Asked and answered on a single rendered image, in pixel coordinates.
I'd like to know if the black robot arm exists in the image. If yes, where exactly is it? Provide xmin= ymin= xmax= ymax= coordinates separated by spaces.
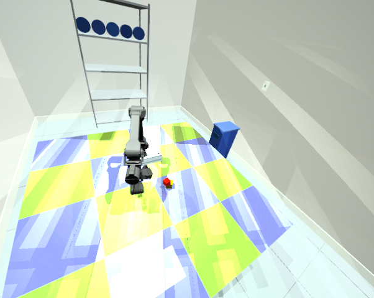
xmin=124 ymin=106 xmax=153 ymax=185

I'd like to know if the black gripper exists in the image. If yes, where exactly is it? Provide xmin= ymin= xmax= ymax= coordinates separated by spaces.
xmin=130 ymin=180 xmax=144 ymax=195

